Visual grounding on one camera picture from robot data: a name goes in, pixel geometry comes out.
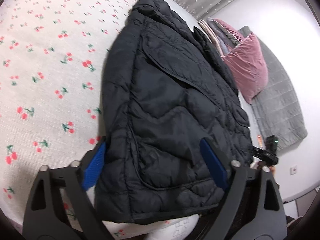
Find pink velvet pillow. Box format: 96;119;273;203
213;19;268;104

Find grey quilted headboard cushion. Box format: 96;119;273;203
224;26;308;153

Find black puffer jacket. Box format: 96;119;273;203
94;0;252;225

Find white wall socket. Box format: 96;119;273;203
290;165;298;176

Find white cherry print bedsheet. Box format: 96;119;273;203
1;0;138;230

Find folded clothes stack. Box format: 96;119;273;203
198;18;244;56

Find person right hand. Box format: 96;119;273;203
250;161;276;176

